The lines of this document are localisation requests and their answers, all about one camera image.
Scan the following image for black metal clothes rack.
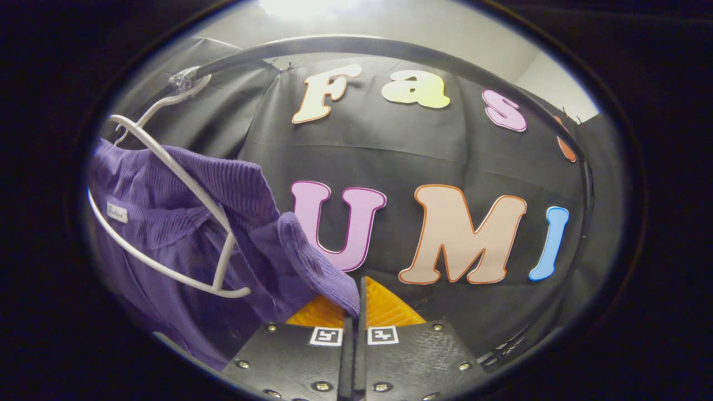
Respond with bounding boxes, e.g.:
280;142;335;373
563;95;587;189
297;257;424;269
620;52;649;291
111;35;594;223

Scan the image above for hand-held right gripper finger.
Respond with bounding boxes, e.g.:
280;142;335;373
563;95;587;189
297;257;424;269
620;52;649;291
222;294;355;401
355;275;492;401

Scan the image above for purple ribbed shirt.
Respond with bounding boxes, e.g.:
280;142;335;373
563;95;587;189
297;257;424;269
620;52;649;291
86;138;361;373

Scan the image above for black backdrop cloth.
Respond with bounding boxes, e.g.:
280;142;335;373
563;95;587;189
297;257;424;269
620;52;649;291
106;36;624;357

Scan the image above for thin black wires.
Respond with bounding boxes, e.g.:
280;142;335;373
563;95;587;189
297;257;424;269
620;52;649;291
478;326;533;365

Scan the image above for white plastic clothes hanger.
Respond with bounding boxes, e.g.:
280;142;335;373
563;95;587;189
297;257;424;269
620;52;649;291
86;67;252;299

